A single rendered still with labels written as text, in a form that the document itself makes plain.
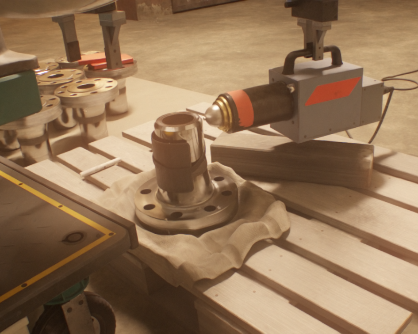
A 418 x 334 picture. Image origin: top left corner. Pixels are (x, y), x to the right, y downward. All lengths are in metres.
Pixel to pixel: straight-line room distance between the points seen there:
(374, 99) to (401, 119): 0.89
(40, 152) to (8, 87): 1.25
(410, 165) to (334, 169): 0.23
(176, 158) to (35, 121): 0.82
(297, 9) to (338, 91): 0.23
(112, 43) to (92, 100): 1.02
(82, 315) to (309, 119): 0.70
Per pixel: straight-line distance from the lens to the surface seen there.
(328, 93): 1.21
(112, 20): 0.85
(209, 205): 1.11
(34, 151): 1.89
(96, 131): 2.00
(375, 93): 1.32
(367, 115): 1.33
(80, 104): 1.89
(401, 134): 2.03
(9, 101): 0.66
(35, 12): 0.56
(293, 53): 1.20
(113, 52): 0.88
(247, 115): 1.11
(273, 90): 1.16
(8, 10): 0.57
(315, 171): 1.28
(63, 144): 2.10
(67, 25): 0.99
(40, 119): 1.78
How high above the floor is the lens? 0.77
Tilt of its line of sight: 25 degrees down
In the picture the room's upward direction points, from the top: 4 degrees counter-clockwise
